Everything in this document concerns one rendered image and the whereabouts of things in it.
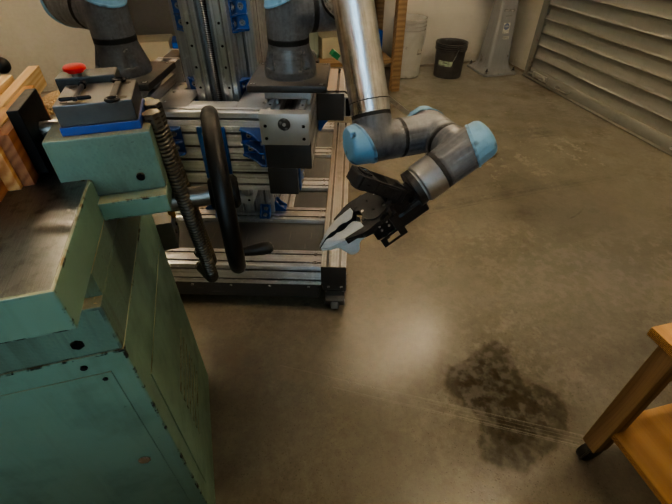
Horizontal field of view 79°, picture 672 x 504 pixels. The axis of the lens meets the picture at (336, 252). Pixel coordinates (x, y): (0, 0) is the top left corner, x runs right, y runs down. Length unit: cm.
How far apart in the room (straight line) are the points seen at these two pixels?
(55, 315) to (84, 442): 39
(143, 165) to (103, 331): 24
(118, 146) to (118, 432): 48
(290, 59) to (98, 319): 87
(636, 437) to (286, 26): 138
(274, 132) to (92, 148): 62
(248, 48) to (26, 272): 109
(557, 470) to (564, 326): 56
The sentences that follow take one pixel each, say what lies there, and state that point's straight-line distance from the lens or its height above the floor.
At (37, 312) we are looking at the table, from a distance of 52.
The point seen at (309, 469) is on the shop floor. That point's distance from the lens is 129.
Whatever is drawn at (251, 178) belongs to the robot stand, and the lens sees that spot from 141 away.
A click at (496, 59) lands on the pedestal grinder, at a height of 13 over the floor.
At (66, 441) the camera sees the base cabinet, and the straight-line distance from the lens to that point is 87.
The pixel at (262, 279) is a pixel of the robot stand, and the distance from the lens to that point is 153.
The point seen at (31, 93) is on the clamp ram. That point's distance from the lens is 75.
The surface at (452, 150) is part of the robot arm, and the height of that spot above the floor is 87.
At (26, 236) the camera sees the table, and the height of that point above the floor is 90.
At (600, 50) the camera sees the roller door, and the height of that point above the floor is 39.
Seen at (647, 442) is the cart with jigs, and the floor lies 18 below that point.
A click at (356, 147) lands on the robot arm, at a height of 86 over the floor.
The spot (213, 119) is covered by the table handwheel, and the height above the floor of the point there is 95.
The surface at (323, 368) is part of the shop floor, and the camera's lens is 144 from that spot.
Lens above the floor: 119
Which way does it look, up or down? 40 degrees down
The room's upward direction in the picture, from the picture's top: straight up
